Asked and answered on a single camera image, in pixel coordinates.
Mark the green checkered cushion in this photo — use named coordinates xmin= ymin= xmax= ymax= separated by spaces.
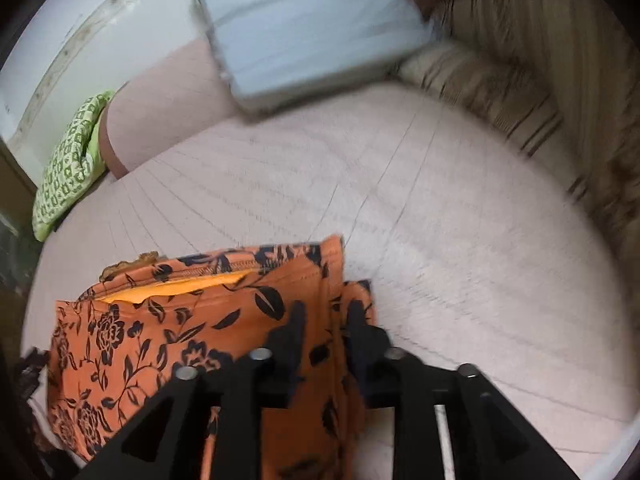
xmin=32 ymin=91 xmax=115 ymax=243

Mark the dark wooden glass cabinet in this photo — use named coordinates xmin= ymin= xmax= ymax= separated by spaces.
xmin=0 ymin=142 xmax=41 ymax=361

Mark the beige striped blanket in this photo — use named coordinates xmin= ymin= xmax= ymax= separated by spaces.
xmin=398 ymin=0 xmax=639 ymax=270

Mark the pink quilted bed cover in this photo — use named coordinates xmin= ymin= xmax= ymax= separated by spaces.
xmin=22 ymin=84 xmax=639 ymax=477

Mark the orange black floral garment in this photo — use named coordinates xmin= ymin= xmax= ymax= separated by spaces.
xmin=47 ymin=236 xmax=375 ymax=479

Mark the light blue grey pillow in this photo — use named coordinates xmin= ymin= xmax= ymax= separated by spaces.
xmin=198 ymin=0 xmax=438 ymax=113

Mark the pink quilted bolster pillow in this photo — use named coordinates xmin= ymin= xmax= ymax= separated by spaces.
xmin=99 ymin=39 xmax=239 ymax=179

